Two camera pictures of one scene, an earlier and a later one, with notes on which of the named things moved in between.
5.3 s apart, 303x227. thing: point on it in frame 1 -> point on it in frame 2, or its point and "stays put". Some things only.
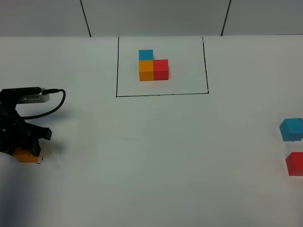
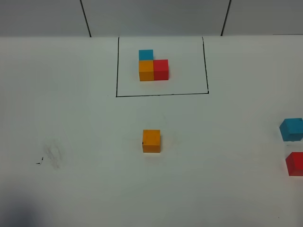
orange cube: x=23 y=156 -> x=151 y=143
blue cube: x=291 y=129 stays put
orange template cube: x=146 y=70 stays put
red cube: x=294 y=162 stays put
